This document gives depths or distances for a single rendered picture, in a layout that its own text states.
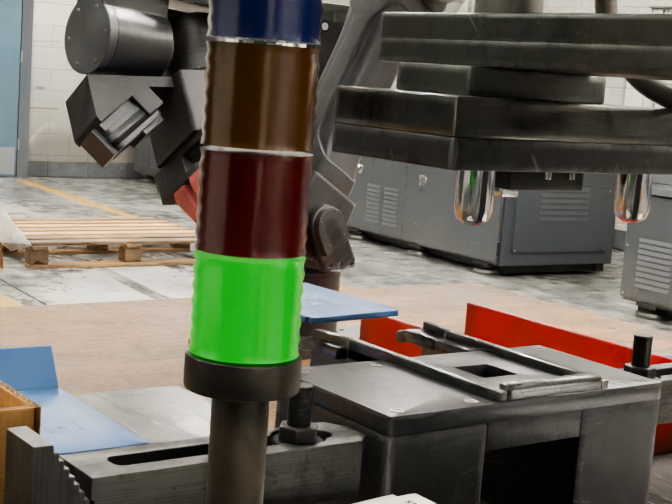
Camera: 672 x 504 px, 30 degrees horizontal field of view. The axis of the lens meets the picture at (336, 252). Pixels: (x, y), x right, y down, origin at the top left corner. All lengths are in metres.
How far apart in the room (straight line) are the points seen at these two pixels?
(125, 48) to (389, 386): 0.37
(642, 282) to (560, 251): 1.29
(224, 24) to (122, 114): 0.52
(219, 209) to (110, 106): 0.52
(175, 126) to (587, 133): 0.38
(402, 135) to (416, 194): 7.62
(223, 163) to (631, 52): 0.23
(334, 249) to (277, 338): 0.66
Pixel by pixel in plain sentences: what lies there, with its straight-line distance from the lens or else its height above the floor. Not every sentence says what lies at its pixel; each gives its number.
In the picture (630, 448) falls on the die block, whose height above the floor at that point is 0.95.
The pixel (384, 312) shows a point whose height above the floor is 0.99.
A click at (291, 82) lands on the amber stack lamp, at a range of 0.40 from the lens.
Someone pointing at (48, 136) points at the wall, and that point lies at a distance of 12.08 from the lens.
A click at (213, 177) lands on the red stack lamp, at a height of 1.11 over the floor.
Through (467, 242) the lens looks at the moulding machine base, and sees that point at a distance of 7.84.
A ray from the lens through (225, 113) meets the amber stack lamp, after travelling 0.41.
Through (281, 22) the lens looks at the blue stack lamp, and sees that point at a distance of 0.40.
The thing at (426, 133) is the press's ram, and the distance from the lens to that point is 0.62.
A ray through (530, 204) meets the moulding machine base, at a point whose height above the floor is 0.45.
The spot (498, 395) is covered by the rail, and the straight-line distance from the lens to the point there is 0.66.
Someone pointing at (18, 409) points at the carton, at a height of 0.97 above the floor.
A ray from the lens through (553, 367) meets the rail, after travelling 0.74.
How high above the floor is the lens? 1.15
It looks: 8 degrees down
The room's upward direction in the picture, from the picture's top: 4 degrees clockwise
